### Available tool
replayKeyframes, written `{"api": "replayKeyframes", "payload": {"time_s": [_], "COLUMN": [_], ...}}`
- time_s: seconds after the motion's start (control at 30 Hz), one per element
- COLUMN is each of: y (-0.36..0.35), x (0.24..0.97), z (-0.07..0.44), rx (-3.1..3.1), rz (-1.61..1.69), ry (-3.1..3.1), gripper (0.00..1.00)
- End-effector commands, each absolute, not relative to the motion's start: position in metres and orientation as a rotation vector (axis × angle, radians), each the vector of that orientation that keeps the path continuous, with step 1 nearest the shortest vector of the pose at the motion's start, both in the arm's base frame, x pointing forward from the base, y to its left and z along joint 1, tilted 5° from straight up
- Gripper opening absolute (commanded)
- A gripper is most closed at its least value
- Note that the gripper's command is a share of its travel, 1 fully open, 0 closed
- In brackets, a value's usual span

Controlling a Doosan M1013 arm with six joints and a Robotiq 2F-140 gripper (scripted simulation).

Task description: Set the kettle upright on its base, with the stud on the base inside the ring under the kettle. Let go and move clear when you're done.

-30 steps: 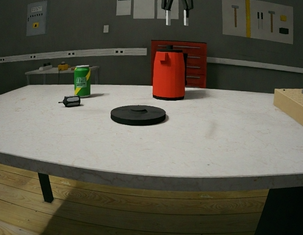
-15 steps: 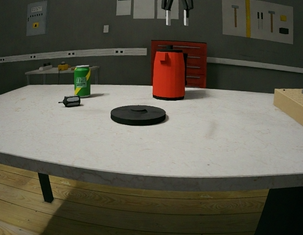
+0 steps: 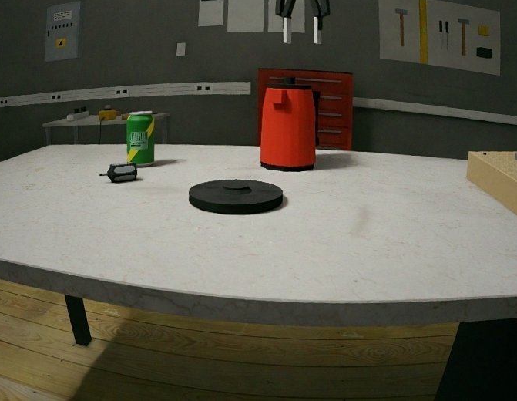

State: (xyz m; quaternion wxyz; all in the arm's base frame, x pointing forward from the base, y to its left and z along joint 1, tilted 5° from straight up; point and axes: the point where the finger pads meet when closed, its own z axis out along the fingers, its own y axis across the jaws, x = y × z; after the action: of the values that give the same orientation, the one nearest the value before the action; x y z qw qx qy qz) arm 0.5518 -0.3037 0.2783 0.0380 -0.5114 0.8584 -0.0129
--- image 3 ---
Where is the green drink can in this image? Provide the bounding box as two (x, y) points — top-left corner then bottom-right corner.
(126, 111), (155, 167)

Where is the red electric kettle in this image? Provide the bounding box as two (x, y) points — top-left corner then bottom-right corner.
(260, 77), (320, 172)

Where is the black round disc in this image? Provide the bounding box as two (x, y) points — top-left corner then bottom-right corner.
(189, 179), (283, 214)

